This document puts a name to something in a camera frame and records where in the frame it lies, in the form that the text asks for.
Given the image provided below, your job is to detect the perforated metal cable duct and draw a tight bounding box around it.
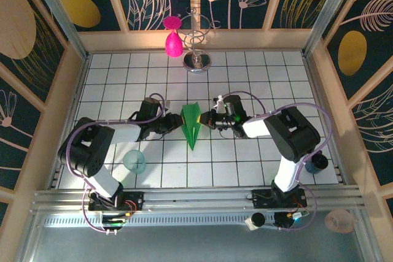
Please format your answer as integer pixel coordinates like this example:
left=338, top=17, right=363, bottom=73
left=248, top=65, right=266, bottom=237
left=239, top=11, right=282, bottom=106
left=42, top=214, right=277, bottom=228

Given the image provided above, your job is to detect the black white cylinder device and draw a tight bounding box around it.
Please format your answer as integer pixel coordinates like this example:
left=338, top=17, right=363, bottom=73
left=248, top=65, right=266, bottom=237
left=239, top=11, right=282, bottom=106
left=245, top=212, right=267, bottom=231

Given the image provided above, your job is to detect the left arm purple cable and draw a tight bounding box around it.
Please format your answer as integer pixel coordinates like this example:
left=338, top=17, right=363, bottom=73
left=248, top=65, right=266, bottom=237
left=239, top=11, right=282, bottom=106
left=66, top=92, right=169, bottom=234

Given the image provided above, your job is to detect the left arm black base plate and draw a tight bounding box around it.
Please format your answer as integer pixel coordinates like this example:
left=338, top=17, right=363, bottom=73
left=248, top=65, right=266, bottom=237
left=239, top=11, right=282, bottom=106
left=88, top=191, right=145, bottom=212

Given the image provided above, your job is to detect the black controller board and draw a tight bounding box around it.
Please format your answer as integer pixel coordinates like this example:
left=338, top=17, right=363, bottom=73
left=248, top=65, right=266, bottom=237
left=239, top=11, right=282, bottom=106
left=274, top=211, right=310, bottom=229
left=101, top=212, right=129, bottom=229

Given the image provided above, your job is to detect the teal translucent cup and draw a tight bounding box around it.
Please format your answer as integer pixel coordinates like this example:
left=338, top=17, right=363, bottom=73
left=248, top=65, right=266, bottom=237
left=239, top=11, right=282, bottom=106
left=122, top=148, right=147, bottom=174

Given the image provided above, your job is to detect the pale pink translucent glass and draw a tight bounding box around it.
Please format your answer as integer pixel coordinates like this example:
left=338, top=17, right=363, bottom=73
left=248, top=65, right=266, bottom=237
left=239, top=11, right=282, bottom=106
left=324, top=208, right=356, bottom=234

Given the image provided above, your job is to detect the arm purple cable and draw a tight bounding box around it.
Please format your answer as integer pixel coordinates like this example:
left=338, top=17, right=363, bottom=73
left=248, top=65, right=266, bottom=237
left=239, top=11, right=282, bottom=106
left=219, top=90, right=334, bottom=232
left=66, top=92, right=169, bottom=234

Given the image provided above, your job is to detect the aluminium frame post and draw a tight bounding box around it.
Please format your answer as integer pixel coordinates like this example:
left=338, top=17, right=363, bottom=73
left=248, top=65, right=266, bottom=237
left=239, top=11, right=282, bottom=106
left=25, top=0, right=90, bottom=61
left=302, top=0, right=362, bottom=57

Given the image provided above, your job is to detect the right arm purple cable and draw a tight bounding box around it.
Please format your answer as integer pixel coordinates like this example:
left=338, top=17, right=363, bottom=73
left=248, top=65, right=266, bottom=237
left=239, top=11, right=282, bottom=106
left=219, top=90, right=334, bottom=232

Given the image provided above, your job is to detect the pink wine glass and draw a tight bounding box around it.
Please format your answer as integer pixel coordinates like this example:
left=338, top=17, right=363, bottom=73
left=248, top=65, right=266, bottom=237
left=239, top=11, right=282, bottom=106
left=162, top=15, right=184, bottom=58

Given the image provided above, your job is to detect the dark blue mug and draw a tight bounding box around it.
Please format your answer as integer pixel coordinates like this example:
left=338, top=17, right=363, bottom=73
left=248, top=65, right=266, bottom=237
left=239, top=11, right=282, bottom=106
left=305, top=151, right=329, bottom=175

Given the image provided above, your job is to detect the green paper sheet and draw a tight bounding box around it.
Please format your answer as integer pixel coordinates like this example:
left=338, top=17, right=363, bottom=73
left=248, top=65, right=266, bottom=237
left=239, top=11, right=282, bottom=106
left=179, top=102, right=203, bottom=152

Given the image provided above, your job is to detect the aluminium mounting rail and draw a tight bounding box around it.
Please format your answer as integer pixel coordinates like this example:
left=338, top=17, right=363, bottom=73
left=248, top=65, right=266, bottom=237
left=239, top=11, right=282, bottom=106
left=30, top=185, right=368, bottom=214

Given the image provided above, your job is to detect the chrome wire glass rack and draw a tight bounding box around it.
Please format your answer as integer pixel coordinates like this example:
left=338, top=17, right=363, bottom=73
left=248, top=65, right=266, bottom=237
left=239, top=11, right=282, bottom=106
left=177, top=7, right=222, bottom=74

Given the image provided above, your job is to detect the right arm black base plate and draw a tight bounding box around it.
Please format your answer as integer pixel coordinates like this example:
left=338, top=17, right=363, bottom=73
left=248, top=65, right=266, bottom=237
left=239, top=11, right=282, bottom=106
left=247, top=188, right=308, bottom=210

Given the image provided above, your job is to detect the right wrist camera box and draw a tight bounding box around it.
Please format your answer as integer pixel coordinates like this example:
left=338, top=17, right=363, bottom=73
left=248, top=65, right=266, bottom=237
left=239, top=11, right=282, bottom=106
left=214, top=95, right=225, bottom=114

